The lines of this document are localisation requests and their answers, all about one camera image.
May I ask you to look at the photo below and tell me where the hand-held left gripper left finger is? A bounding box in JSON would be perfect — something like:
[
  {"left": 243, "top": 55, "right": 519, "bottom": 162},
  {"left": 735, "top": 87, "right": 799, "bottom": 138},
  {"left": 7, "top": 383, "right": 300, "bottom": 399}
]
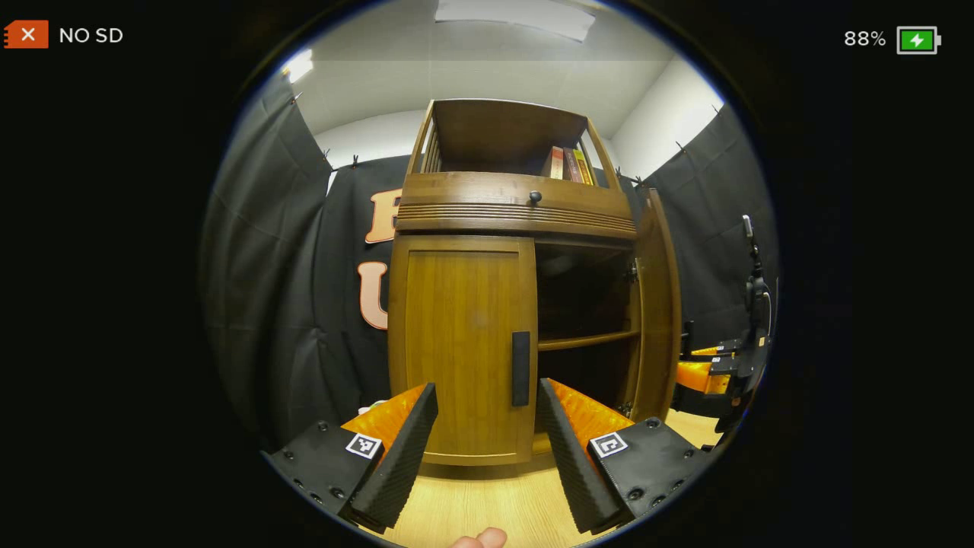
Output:
[{"left": 261, "top": 382, "right": 440, "bottom": 534}]

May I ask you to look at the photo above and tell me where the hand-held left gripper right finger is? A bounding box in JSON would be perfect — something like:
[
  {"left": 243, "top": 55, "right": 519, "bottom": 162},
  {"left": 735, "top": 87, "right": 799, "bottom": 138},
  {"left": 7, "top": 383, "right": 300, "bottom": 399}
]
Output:
[{"left": 537, "top": 378, "right": 716, "bottom": 535}]

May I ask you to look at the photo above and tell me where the wooden shoe cabinet door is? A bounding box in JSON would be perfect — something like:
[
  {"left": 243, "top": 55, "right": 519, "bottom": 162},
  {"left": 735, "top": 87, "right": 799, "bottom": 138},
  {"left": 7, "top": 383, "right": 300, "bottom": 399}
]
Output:
[
  {"left": 625, "top": 186, "right": 695, "bottom": 424},
  {"left": 387, "top": 234, "right": 540, "bottom": 467}
]

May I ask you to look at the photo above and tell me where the wooden double-door shoe cabinet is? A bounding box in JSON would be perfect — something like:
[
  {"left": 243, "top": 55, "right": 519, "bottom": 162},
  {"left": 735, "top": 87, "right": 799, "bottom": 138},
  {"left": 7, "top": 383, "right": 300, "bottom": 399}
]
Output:
[{"left": 387, "top": 98, "right": 695, "bottom": 467}]

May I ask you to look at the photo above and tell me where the wooden drawer with black knob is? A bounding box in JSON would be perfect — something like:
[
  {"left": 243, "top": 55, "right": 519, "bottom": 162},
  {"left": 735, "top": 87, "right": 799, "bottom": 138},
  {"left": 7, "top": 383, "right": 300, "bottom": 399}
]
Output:
[{"left": 396, "top": 171, "right": 638, "bottom": 243}]

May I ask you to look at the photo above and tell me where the small ceiling light panel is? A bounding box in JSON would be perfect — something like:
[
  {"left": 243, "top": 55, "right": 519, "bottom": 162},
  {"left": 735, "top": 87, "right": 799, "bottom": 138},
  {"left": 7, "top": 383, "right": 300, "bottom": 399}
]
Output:
[{"left": 283, "top": 48, "right": 314, "bottom": 84}]

